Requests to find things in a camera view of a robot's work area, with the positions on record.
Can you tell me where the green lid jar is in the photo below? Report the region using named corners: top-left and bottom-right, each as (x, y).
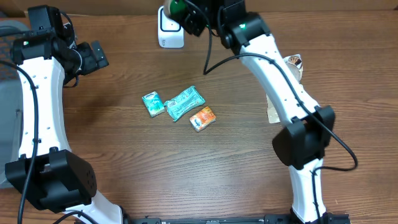
top-left (164, 0), bottom-right (187, 22)

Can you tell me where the teal tissue pack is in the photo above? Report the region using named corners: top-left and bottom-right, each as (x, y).
top-left (142, 91), bottom-right (165, 118)

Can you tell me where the teal wet wipes pack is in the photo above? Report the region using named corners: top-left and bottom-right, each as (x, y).
top-left (164, 86), bottom-right (206, 122)

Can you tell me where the orange tissue pack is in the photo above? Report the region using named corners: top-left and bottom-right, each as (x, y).
top-left (190, 106), bottom-right (216, 132)

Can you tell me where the brown bread bag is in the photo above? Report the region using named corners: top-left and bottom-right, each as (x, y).
top-left (266, 54), bottom-right (303, 124)

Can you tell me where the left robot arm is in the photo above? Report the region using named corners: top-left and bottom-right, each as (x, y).
top-left (5, 5), bottom-right (131, 223)

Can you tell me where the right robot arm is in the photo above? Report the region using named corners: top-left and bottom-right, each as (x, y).
top-left (164, 1), bottom-right (335, 223)

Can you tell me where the white barcode scanner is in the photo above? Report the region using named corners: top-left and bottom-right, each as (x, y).
top-left (157, 6), bottom-right (184, 49)

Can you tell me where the grey plastic mesh basket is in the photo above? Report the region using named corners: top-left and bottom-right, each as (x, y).
top-left (0, 20), bottom-right (29, 189)

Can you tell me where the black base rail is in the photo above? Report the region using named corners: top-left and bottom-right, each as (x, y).
top-left (131, 215), bottom-right (294, 224)

